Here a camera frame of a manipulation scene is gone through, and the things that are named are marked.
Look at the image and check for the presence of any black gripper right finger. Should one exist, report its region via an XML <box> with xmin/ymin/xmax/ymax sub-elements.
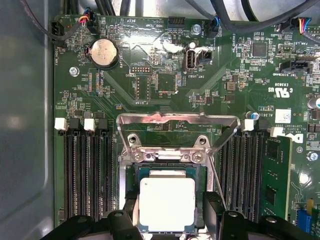
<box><xmin>203</xmin><ymin>191</ymin><xmax>317</xmax><ymax>240</ymax></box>

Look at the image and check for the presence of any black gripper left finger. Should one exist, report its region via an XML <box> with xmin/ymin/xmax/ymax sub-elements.
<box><xmin>39</xmin><ymin>191</ymin><xmax>145</xmax><ymax>240</ymax></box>

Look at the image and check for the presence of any silver CPU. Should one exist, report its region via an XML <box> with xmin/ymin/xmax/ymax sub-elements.
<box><xmin>136</xmin><ymin>166</ymin><xmax>201</xmax><ymax>235</ymax></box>

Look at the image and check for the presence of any CPU socket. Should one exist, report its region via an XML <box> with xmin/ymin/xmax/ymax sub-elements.
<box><xmin>118</xmin><ymin>146</ymin><xmax>215</xmax><ymax>240</ymax></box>

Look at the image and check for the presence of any blue board connector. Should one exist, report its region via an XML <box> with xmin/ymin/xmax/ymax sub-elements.
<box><xmin>296</xmin><ymin>209</ymin><xmax>314</xmax><ymax>235</ymax></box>

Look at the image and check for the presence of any RAM slot with black clips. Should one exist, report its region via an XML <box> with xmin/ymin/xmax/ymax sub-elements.
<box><xmin>98</xmin><ymin>117</ymin><xmax>114</xmax><ymax>213</ymax></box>
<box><xmin>247</xmin><ymin>117</ymin><xmax>270</xmax><ymax>223</ymax></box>
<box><xmin>219</xmin><ymin>139</ymin><xmax>235</xmax><ymax>211</ymax></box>
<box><xmin>68</xmin><ymin>117</ymin><xmax>88</xmax><ymax>221</ymax></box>

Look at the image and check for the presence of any green RAM stick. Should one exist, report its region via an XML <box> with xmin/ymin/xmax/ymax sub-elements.
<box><xmin>263</xmin><ymin>136</ymin><xmax>293</xmax><ymax>222</ymax></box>

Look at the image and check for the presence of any white label sticker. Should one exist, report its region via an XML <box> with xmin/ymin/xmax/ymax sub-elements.
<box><xmin>274</xmin><ymin>108</ymin><xmax>292</xmax><ymax>121</ymax></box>

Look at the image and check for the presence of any black and grey PC case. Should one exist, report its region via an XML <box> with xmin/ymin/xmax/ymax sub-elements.
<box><xmin>0</xmin><ymin>0</ymin><xmax>320</xmax><ymax>240</ymax></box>

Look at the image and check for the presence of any green motherboard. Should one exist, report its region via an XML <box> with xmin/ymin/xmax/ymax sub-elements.
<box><xmin>51</xmin><ymin>14</ymin><xmax>320</xmax><ymax>240</ymax></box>

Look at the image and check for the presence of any silver coin battery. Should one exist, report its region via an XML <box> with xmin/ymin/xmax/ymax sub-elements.
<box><xmin>89</xmin><ymin>37</ymin><xmax>119</xmax><ymax>69</ymax></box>

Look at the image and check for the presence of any silver USB port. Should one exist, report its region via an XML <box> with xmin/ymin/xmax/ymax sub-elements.
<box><xmin>183</xmin><ymin>47</ymin><xmax>199</xmax><ymax>75</ymax></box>

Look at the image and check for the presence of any wire locking lever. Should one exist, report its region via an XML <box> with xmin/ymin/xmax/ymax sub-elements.
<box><xmin>207</xmin><ymin>156</ymin><xmax>228</xmax><ymax>211</ymax></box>

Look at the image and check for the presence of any thick black cable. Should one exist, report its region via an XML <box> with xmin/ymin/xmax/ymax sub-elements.
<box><xmin>209</xmin><ymin>0</ymin><xmax>320</xmax><ymax>35</ymax></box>

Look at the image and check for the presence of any dark grey cable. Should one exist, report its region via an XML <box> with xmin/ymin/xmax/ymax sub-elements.
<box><xmin>19</xmin><ymin>0</ymin><xmax>66</xmax><ymax>48</ymax></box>

